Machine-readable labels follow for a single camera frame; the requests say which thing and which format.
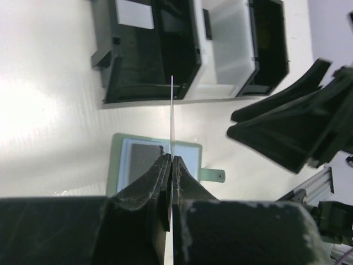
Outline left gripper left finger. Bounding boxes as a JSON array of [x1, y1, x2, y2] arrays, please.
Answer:
[[1, 154, 172, 264]]

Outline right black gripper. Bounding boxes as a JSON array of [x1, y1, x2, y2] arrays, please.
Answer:
[[226, 58, 352, 174]]

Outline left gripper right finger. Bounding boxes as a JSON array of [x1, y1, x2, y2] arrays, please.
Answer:
[[172, 156, 331, 264]]

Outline green card holder wallet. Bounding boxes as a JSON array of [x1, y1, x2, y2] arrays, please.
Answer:
[[106, 133, 226, 196]]

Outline silver credit card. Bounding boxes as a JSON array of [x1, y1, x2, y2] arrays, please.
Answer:
[[115, 0, 154, 30], [170, 75, 175, 264]]

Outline black credit card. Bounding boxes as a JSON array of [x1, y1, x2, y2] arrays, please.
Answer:
[[202, 9, 212, 40]]

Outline black white sorting tray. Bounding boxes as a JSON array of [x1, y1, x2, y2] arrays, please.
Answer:
[[91, 1, 289, 104]]

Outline aluminium front rail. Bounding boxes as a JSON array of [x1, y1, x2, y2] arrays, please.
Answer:
[[278, 166, 334, 206]]

